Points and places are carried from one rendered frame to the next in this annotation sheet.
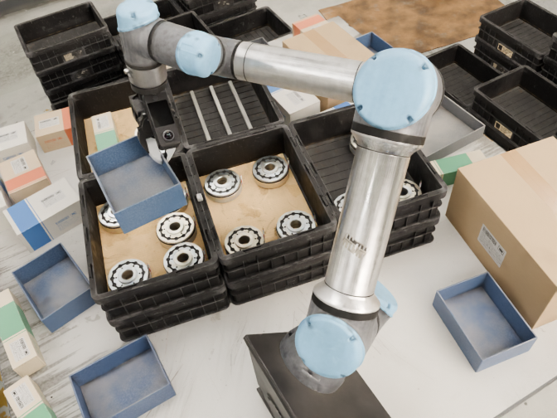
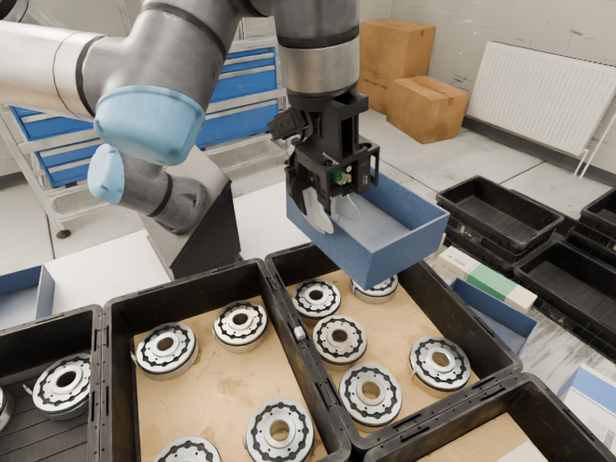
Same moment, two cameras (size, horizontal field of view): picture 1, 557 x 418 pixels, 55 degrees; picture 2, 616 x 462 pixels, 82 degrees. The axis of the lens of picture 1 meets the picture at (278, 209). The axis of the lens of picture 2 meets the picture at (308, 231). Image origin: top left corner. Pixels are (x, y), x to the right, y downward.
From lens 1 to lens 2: 1.36 m
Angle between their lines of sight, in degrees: 90
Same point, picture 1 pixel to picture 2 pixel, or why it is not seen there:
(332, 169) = not seen: outside the picture
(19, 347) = (459, 259)
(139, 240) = (388, 335)
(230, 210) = (265, 391)
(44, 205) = (598, 423)
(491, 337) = (15, 306)
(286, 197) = (170, 422)
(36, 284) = (510, 340)
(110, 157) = (421, 240)
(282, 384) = (205, 164)
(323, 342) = not seen: hidden behind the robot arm
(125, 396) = not seen: hidden behind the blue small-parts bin
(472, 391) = (69, 269)
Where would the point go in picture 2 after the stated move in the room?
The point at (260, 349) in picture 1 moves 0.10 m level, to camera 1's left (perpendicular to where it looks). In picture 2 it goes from (218, 177) to (258, 173)
